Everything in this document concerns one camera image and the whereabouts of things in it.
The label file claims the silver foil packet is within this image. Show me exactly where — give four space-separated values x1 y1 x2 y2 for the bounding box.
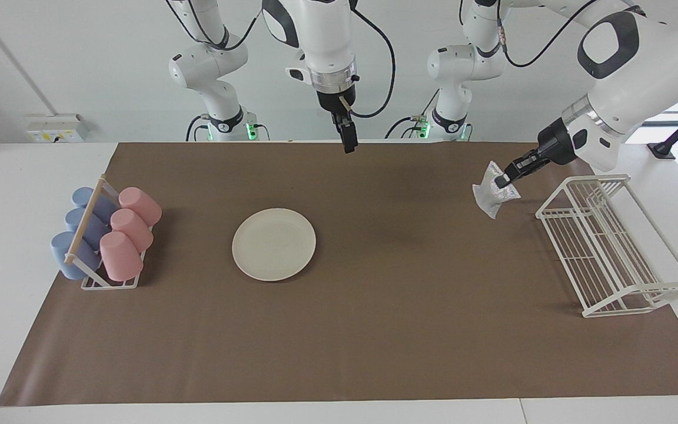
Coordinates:
472 160 521 220

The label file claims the cream round plate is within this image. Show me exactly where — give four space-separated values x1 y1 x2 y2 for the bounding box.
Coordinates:
232 208 317 282

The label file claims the brown table mat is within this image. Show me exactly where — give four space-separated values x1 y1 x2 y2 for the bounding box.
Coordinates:
0 141 678 407

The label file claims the pink plastic cup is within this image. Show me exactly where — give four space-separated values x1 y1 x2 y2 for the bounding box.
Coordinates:
118 187 162 227
99 231 144 282
109 208 154 253

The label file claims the blue plastic cup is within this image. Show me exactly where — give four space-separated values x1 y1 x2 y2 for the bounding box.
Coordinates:
72 187 117 221
65 207 110 248
51 231 101 280

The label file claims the white cup holder rack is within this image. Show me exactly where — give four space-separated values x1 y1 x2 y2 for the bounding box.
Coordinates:
64 175 147 290

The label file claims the black left base cable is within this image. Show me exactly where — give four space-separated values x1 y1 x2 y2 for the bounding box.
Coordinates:
384 88 440 140

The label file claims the black base cable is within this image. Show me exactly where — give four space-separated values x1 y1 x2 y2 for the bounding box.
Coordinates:
185 114 210 142
384 88 440 140

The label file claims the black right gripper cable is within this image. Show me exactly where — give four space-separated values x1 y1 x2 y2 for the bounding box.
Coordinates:
348 6 397 118

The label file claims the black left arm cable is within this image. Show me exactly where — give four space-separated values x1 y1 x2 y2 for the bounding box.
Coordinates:
495 0 601 68

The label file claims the black right base cable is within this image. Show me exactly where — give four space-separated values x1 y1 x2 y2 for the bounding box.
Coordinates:
185 114 210 142

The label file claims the white wire dish rack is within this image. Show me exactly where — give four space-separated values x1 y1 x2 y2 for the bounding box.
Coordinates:
536 174 678 319

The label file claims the white wall socket box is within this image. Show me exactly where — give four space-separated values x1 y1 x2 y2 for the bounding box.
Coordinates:
26 114 89 143

